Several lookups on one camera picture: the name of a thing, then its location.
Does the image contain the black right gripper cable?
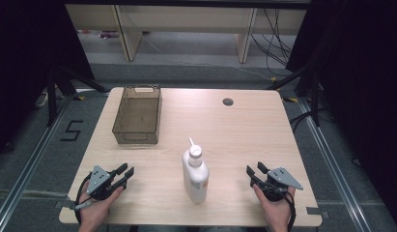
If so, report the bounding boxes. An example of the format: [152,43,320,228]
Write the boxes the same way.
[281,188,298,232]

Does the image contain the black curtain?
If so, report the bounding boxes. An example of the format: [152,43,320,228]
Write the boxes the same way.
[285,0,397,223]
[0,0,96,162]

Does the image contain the black floor cables bundle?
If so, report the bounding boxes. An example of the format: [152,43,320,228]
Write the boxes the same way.
[249,9,295,77]

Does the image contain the white pump bottle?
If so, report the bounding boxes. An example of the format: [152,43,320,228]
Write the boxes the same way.
[181,137,211,205]

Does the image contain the white background desk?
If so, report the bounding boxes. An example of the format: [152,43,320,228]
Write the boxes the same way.
[65,3,308,64]

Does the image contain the thin white floor cable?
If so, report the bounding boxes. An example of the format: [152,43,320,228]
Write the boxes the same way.
[141,33,277,82]

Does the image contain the person's right hand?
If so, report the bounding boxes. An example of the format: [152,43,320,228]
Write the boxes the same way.
[252,184,297,232]

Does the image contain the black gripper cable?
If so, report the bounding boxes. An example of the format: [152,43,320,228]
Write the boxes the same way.
[281,188,298,232]
[74,172,93,225]

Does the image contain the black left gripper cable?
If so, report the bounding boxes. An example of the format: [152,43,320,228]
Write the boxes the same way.
[74,172,93,225]

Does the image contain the grey cable plug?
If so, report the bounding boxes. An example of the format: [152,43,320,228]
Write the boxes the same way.
[73,201,92,211]

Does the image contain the brown transparent plastic basket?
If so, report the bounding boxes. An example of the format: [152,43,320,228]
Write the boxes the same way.
[111,83,163,145]

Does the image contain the black table bracket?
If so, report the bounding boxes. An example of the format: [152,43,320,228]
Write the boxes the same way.
[54,199,75,211]
[306,206,330,219]

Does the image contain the aluminium floor rail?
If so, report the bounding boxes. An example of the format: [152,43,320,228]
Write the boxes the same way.
[297,97,374,232]
[0,96,74,230]

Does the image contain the black metal stand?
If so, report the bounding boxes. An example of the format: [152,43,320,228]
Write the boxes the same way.
[45,63,111,128]
[266,63,324,128]

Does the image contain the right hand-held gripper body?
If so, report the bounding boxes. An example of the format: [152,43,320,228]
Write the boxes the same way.
[258,166,304,203]

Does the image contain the person's left hand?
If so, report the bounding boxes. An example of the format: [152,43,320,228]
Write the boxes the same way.
[77,181,125,232]

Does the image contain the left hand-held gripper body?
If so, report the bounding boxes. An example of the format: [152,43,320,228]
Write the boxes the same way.
[86,164,118,201]

